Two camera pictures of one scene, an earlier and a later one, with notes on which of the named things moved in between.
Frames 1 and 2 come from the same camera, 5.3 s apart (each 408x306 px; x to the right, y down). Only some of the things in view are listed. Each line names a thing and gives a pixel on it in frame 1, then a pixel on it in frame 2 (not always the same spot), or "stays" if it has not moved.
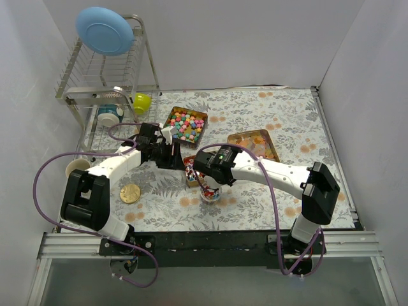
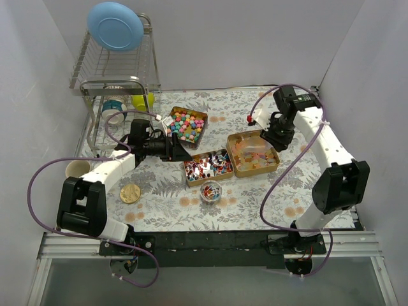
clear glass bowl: x=211 y=194 stays
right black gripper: x=210 y=187 → x=277 y=139
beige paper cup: x=76 y=164 stays
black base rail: x=211 y=248 stays
